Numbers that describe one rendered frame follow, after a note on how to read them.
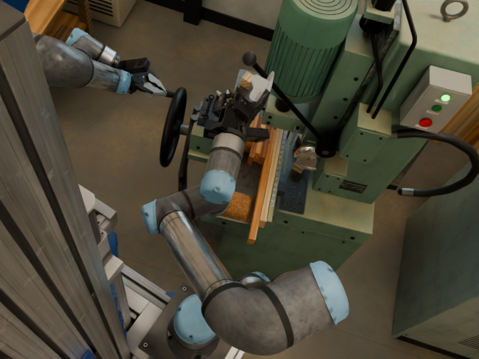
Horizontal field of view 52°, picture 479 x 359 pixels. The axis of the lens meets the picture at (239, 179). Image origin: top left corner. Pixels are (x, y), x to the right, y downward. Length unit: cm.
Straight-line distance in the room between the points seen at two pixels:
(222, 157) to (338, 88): 42
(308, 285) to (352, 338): 158
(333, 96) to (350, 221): 51
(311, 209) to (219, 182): 68
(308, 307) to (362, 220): 89
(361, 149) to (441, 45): 33
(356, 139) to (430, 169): 174
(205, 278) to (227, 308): 9
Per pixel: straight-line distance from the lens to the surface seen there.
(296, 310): 87
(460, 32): 128
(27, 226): 49
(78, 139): 273
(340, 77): 132
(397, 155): 151
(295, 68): 129
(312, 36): 120
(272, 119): 154
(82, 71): 128
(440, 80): 121
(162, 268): 238
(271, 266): 213
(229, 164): 109
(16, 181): 43
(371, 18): 122
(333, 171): 145
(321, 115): 144
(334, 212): 171
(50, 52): 125
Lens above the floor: 226
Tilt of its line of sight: 60 degrees down
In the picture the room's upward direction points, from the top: 17 degrees clockwise
